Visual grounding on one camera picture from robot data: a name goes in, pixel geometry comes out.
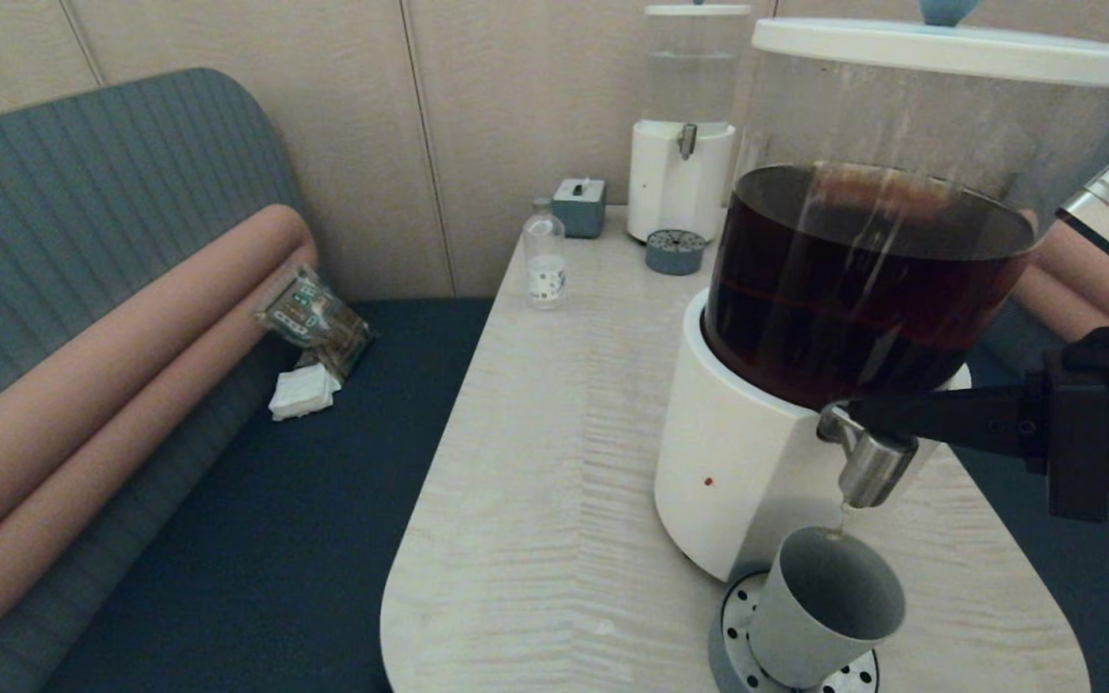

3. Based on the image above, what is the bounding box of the white napkin stack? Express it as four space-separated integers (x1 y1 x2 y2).
269 364 342 422

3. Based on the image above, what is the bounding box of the green snack packet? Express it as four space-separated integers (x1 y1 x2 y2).
254 265 374 378

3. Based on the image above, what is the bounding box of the grey plastic cup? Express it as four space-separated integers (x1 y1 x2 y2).
747 526 906 690

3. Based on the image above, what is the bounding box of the tea dispenser with white base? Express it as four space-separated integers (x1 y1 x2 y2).
653 53 1109 585

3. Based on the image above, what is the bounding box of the small grey drip tray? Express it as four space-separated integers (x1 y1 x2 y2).
645 228 706 276

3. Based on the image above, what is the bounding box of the small water dispenser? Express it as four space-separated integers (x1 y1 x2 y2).
627 12 750 244

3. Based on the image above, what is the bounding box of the large perforated metal drip tray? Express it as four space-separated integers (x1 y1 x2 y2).
707 568 879 693

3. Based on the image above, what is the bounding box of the steel dispenser tap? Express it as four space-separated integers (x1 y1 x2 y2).
816 402 919 509

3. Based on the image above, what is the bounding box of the small grey box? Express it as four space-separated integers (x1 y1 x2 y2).
552 177 606 239

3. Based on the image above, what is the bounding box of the clear plastic bottle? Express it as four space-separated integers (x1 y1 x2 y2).
523 197 566 310

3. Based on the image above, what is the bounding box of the white dispenser lid blue knob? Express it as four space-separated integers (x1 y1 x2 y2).
750 0 1109 88

